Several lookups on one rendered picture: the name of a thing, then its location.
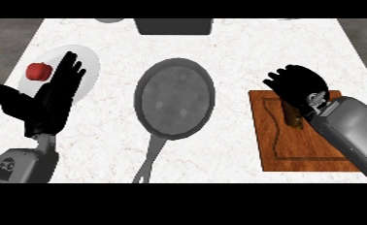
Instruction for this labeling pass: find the red bell pepper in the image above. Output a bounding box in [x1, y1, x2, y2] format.
[23, 62, 54, 82]

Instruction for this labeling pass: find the dark grey frying pan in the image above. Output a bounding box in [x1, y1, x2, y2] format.
[129, 57, 215, 184]

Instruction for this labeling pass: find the white oval plate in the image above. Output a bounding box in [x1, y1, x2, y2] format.
[17, 44, 101, 107]

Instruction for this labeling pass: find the brown sweet potato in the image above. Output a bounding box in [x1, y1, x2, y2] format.
[279, 100, 304, 130]

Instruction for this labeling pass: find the dark grey appliance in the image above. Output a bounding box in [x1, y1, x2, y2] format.
[131, 18, 212, 36]

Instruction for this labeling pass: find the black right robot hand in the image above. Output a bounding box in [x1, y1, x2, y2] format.
[260, 64, 331, 117]

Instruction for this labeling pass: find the brown wooden cutting board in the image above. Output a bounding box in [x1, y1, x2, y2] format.
[248, 89, 362, 173]

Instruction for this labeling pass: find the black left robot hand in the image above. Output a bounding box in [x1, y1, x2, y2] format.
[0, 50, 88, 139]

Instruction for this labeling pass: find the grey round object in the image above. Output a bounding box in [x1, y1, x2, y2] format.
[92, 18, 125, 24]

